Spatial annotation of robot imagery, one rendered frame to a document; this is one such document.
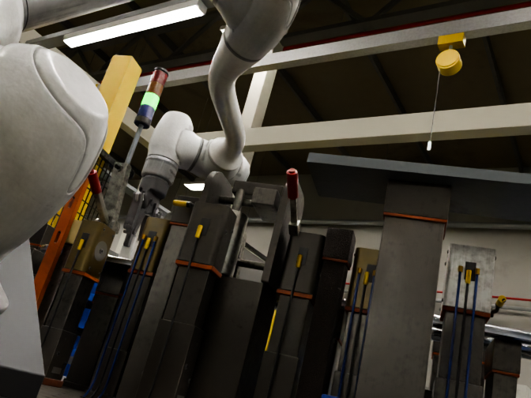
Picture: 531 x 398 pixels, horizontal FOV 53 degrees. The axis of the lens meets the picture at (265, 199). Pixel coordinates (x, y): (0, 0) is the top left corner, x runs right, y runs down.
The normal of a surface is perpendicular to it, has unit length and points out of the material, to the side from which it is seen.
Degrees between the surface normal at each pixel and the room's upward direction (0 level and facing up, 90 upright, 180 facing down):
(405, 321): 90
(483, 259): 90
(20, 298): 47
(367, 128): 90
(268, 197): 90
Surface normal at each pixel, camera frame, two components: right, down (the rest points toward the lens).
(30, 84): 0.28, -0.27
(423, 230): -0.23, -0.42
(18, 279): 0.75, -0.63
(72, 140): 0.71, 0.37
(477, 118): -0.49, -0.43
